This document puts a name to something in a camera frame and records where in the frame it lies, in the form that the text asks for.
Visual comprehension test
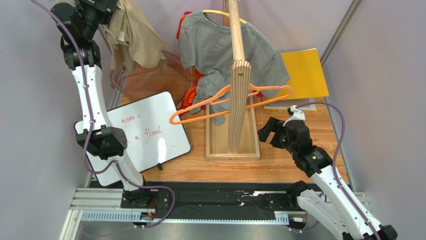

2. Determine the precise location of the beige t shirt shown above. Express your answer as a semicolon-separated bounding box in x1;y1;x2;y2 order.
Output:
104;0;167;73

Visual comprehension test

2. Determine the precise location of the grey t shirt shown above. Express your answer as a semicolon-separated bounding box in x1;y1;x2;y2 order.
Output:
178;10;291;105

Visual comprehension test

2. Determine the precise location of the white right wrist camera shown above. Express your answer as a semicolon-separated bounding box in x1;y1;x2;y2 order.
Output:
283;105;306;126

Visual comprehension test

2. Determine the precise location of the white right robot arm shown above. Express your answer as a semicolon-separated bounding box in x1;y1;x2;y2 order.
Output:
257;117;398;240

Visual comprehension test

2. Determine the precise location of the wooden clothes rack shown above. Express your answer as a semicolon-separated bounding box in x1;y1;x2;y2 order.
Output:
206;0;260;161

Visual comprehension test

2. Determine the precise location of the yellow plastic hanger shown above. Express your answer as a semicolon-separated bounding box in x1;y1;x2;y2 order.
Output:
202;9;240;27

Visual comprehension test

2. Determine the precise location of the clear pink plastic bowl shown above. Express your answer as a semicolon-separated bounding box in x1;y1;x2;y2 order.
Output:
109;50;194;106

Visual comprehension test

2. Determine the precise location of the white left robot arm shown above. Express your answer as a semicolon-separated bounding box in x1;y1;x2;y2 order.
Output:
50;0;153;208

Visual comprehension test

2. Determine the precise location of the white board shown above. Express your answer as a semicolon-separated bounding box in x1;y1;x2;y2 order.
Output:
73;90;193;187

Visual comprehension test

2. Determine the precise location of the orange plastic hanger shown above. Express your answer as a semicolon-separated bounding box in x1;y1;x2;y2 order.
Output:
168;83;294;125

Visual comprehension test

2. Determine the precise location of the orange cloth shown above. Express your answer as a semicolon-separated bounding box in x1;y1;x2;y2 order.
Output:
176;16;203;110

